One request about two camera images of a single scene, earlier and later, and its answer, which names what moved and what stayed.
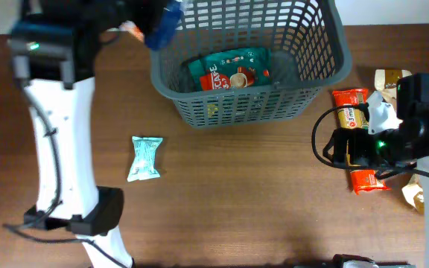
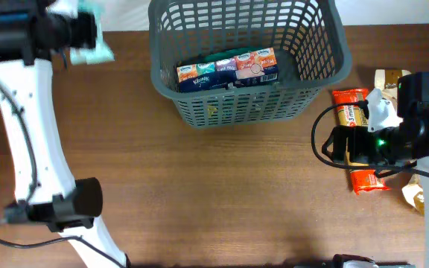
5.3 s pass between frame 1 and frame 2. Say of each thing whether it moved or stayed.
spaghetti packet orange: stayed
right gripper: stayed
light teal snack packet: moved
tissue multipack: moved
